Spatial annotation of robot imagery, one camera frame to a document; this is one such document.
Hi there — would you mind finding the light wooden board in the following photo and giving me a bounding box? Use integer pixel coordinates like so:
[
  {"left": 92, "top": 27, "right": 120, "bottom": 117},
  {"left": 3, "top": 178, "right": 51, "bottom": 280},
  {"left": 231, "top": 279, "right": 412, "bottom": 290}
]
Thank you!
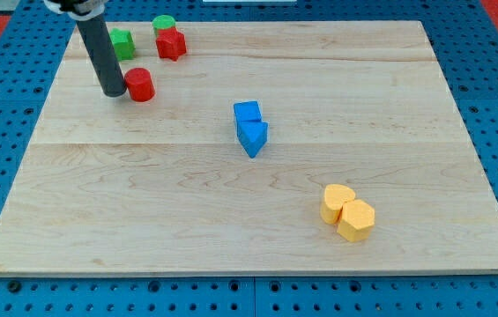
[{"left": 0, "top": 20, "right": 498, "bottom": 277}]

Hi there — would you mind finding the red cylinder block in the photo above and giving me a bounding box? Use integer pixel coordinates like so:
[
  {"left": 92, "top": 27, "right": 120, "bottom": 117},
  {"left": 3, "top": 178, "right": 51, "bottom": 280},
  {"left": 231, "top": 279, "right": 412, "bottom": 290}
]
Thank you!
[{"left": 124, "top": 68, "right": 156, "bottom": 102}]

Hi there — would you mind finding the green star block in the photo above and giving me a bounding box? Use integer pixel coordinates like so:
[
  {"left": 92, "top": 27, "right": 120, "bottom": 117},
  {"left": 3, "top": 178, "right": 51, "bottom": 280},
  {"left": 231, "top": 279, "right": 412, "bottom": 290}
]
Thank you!
[{"left": 109, "top": 28, "right": 135, "bottom": 61}]

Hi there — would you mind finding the blue cube block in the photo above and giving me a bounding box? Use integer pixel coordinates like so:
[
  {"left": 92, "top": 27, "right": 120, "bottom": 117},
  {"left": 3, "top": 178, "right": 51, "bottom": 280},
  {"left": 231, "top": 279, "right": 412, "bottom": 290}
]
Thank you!
[{"left": 233, "top": 100, "right": 262, "bottom": 128}]

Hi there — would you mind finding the green cylinder block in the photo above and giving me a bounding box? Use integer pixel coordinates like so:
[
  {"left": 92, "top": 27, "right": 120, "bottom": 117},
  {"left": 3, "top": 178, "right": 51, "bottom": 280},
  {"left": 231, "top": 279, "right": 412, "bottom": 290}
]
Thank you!
[{"left": 152, "top": 14, "right": 175, "bottom": 37}]

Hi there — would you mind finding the blue triangle block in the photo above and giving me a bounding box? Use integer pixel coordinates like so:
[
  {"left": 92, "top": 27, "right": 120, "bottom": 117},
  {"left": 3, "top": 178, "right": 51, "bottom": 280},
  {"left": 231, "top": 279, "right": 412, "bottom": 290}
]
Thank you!
[{"left": 237, "top": 122, "right": 269, "bottom": 159}]

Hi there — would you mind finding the yellow heart block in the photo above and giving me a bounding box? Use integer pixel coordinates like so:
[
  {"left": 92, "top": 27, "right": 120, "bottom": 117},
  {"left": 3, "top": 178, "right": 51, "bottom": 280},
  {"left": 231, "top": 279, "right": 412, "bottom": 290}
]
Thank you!
[{"left": 320, "top": 184, "right": 356, "bottom": 225}]

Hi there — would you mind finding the red star block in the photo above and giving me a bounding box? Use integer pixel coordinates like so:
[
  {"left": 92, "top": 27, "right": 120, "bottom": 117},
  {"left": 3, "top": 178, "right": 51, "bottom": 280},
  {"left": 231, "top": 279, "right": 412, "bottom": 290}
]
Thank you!
[{"left": 156, "top": 27, "right": 187, "bottom": 61}]

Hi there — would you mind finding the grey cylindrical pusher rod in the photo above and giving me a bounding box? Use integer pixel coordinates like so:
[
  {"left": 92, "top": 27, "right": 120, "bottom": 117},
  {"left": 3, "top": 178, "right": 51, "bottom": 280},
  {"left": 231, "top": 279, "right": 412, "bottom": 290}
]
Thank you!
[{"left": 76, "top": 14, "right": 127, "bottom": 98}]

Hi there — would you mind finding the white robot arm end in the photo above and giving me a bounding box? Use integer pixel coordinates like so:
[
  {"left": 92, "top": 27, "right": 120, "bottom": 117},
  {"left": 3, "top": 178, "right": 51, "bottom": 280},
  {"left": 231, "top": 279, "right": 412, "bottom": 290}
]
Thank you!
[{"left": 43, "top": 0, "right": 108, "bottom": 21}]

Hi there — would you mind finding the yellow hexagon block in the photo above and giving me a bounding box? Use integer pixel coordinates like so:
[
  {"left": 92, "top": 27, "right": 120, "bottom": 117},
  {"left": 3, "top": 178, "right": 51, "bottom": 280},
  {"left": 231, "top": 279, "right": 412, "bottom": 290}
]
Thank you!
[{"left": 337, "top": 199, "right": 375, "bottom": 242}]

